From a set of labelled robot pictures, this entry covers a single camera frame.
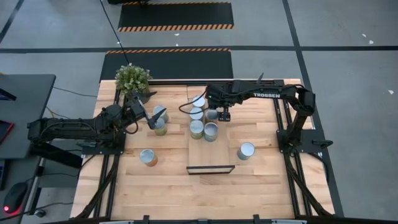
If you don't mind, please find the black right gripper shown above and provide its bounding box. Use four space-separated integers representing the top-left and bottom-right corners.
206 80 239 123

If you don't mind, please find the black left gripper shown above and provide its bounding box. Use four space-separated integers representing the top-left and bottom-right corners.
128 90 168 131

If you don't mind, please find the yellow-green Peaches can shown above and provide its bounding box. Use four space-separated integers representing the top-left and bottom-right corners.
153 105 170 124

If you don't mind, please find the orange-red labelled can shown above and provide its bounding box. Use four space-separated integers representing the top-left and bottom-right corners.
205 108 219 124

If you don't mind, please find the teal-blue Tomato can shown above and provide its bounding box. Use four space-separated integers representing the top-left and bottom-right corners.
203 121 220 143

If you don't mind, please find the green labelled can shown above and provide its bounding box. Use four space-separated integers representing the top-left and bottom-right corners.
154 119 169 137

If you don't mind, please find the silver-lidded tin can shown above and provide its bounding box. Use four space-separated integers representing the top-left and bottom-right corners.
189 106 205 122

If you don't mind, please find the orange labelled can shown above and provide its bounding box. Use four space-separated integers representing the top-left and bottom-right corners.
192 95 206 110

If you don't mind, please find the green-blue Cherries can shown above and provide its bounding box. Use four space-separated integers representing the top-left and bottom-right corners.
236 141 256 161

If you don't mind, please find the orange-red Pineapple can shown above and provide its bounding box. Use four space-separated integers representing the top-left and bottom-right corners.
139 148 159 168

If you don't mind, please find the black-framed wooden shelf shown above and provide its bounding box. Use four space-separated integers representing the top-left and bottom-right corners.
185 84 236 175

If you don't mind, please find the potted plant, striped pot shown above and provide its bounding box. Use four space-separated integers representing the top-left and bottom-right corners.
114 63 154 104

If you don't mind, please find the black hazard-striped floor mat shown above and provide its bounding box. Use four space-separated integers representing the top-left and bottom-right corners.
117 1 234 33
99 48 234 81

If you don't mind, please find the black desk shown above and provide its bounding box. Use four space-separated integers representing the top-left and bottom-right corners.
0 73 57 160

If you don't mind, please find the black mouse, red light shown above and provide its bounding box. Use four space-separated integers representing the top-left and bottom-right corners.
2 182 29 215

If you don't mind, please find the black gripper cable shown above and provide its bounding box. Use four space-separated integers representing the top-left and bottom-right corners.
178 89 208 115

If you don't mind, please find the black aluminium rig frame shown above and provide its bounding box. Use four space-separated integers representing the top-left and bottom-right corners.
70 78 336 224

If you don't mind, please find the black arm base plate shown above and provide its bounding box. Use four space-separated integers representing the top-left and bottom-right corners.
276 129 333 154
81 132 127 156

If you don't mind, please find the thin black floor cable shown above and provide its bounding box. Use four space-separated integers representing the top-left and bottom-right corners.
52 86 98 98

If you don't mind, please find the black hanging cable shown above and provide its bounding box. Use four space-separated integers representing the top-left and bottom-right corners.
98 0 131 65

